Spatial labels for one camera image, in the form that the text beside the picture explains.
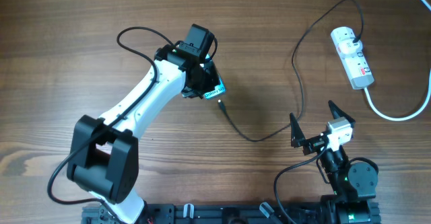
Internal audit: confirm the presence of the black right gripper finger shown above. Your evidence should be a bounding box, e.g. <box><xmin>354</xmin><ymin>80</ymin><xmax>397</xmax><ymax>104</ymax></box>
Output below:
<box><xmin>328</xmin><ymin>100</ymin><xmax>356</xmax><ymax>123</ymax></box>
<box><xmin>290</xmin><ymin>113</ymin><xmax>306</xmax><ymax>148</ymax></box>

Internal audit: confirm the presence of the black charger cable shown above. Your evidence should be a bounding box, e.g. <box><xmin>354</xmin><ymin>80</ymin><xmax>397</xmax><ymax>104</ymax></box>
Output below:
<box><xmin>217</xmin><ymin>0</ymin><xmax>365</xmax><ymax>143</ymax></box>

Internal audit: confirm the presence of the blue screen smartphone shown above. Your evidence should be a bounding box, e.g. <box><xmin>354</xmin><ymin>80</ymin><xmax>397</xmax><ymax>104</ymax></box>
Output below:
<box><xmin>204</xmin><ymin>77</ymin><xmax>226</xmax><ymax>100</ymax></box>

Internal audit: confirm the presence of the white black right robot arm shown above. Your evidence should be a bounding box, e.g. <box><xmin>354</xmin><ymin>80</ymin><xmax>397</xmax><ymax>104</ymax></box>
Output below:
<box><xmin>290</xmin><ymin>101</ymin><xmax>381</xmax><ymax>223</ymax></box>

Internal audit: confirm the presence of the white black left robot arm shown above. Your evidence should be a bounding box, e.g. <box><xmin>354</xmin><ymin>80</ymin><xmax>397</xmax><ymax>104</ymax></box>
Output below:
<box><xmin>62</xmin><ymin>24</ymin><xmax>221</xmax><ymax>223</ymax></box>

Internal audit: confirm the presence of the white charger adapter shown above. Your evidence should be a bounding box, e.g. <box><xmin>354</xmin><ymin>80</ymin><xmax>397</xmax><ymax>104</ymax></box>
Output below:
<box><xmin>337</xmin><ymin>38</ymin><xmax>363</xmax><ymax>58</ymax></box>

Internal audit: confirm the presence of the white power strip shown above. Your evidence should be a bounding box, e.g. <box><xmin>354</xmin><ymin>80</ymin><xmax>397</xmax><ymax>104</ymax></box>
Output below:
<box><xmin>331</xmin><ymin>27</ymin><xmax>374</xmax><ymax>89</ymax></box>

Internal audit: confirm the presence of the white power strip cord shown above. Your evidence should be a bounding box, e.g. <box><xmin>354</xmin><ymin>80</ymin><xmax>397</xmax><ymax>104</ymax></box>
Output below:
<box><xmin>363</xmin><ymin>67</ymin><xmax>431</xmax><ymax>122</ymax></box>

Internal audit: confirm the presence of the black mounting rail base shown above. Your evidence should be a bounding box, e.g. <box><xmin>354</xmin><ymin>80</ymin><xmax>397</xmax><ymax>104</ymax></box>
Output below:
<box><xmin>81</xmin><ymin>202</ymin><xmax>382</xmax><ymax>224</ymax></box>

